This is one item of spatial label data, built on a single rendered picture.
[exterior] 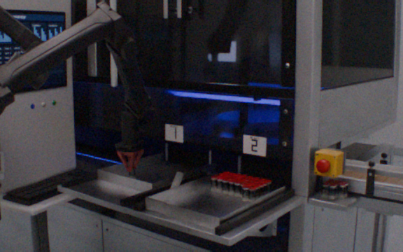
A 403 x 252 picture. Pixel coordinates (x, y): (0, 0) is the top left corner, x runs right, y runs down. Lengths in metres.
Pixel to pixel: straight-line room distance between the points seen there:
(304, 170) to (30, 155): 1.05
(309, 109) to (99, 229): 1.17
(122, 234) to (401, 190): 1.17
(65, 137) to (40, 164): 0.17
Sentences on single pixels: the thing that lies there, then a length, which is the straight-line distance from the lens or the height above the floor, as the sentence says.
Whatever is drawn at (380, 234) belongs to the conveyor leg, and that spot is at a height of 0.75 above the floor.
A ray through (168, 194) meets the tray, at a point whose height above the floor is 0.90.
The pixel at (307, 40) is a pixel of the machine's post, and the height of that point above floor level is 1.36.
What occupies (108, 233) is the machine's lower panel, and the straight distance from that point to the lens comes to 2.17.
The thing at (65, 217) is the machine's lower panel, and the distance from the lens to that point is 2.40.
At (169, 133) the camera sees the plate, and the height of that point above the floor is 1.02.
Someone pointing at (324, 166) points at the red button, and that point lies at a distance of 1.42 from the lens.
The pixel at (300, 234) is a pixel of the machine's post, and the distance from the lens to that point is 1.56.
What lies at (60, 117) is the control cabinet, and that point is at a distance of 2.04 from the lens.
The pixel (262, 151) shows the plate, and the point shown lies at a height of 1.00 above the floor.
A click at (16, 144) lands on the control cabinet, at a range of 1.88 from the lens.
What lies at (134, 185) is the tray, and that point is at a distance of 1.57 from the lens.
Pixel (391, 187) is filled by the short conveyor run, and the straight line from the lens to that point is 1.52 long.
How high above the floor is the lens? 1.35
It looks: 10 degrees down
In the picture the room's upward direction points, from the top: straight up
